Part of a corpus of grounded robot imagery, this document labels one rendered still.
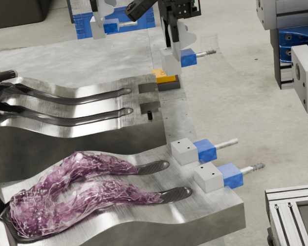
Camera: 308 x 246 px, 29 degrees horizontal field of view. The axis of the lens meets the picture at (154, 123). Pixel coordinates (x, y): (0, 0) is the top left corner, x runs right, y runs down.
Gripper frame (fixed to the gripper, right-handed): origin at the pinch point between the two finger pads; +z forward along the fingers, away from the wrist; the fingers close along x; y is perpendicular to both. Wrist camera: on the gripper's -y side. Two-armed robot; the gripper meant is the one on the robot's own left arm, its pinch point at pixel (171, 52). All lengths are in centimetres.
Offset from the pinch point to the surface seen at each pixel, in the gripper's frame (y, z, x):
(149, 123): -11.3, 6.3, -20.1
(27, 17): -35, 88, 385
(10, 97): -38.7, 1.5, -0.9
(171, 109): -1.8, 15.0, 1.1
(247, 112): 66, 95, 136
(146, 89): -7.5, 7.5, -0.1
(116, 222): -24, 5, -52
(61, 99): -27.5, 6.1, 2.1
